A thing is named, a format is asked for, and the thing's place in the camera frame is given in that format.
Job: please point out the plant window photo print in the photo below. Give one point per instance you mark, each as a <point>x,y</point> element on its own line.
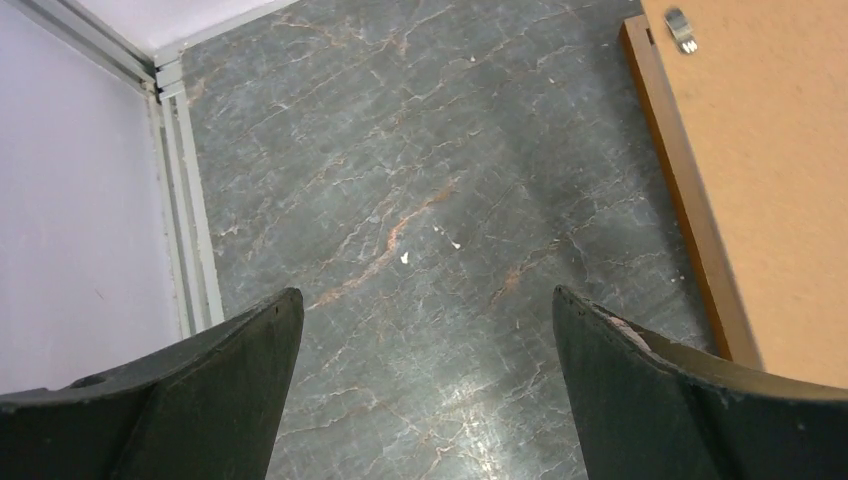
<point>761,89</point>

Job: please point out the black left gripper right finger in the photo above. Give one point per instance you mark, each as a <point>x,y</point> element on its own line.
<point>646,407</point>

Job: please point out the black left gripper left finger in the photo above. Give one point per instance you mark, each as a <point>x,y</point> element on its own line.
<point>207,407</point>

